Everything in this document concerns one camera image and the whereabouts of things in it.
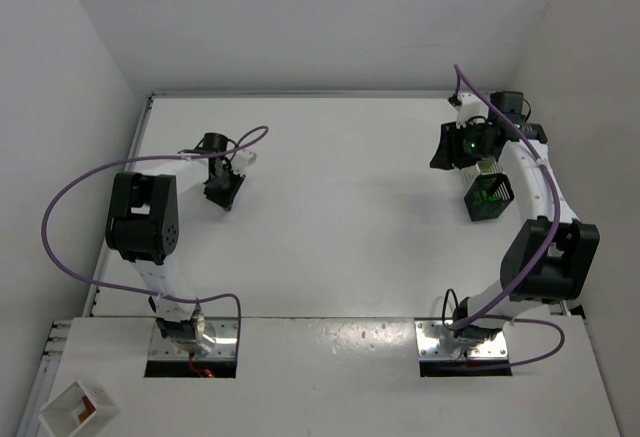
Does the large green lego brick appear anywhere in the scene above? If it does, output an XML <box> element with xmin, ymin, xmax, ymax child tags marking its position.
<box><xmin>473</xmin><ymin>181</ymin><xmax>502</xmax><ymax>205</ymax></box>

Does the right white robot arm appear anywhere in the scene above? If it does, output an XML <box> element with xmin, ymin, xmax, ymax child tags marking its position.
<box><xmin>430</xmin><ymin>91</ymin><xmax>600</xmax><ymax>342</ymax></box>

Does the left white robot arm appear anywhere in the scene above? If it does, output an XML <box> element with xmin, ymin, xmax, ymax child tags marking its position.
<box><xmin>105</xmin><ymin>133</ymin><xmax>256</xmax><ymax>356</ymax></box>

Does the middle white slatted container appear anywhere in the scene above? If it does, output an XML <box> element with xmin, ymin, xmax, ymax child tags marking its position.
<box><xmin>460</xmin><ymin>157</ymin><xmax>503</xmax><ymax>188</ymax></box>

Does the white slatted container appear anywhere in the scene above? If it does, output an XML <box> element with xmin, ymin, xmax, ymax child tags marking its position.
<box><xmin>39</xmin><ymin>380</ymin><xmax>120</xmax><ymax>437</ymax></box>
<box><xmin>460</xmin><ymin>157</ymin><xmax>503</xmax><ymax>188</ymax></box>

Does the near black slatted container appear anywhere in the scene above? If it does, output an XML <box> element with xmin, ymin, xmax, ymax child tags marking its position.
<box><xmin>464</xmin><ymin>173</ymin><xmax>515</xmax><ymax>222</ymax></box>

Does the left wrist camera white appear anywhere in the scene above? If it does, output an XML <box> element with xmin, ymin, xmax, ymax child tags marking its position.
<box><xmin>232</xmin><ymin>150</ymin><xmax>257</xmax><ymax>168</ymax></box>

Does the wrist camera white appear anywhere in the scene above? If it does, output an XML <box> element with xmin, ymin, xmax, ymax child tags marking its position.
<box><xmin>232</xmin><ymin>150</ymin><xmax>257</xmax><ymax>168</ymax></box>
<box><xmin>448</xmin><ymin>93</ymin><xmax>487</xmax><ymax>128</ymax></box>

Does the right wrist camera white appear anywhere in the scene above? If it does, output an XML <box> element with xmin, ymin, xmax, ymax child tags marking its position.
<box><xmin>448</xmin><ymin>93</ymin><xmax>487</xmax><ymax>128</ymax></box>

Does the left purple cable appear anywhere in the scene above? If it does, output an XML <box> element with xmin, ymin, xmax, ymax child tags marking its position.
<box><xmin>41</xmin><ymin>125</ymin><xmax>270</xmax><ymax>331</ymax></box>

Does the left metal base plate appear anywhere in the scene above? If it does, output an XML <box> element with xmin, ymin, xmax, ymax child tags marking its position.
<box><xmin>147</xmin><ymin>317</ymin><xmax>238</xmax><ymax>363</ymax></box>

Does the metal base plate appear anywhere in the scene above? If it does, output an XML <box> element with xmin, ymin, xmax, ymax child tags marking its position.
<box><xmin>147</xmin><ymin>317</ymin><xmax>238</xmax><ymax>363</ymax></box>
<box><xmin>414</xmin><ymin>319</ymin><xmax>509</xmax><ymax>363</ymax></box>

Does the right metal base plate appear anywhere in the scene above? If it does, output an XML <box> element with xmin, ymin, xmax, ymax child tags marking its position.
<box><xmin>414</xmin><ymin>319</ymin><xmax>509</xmax><ymax>363</ymax></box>

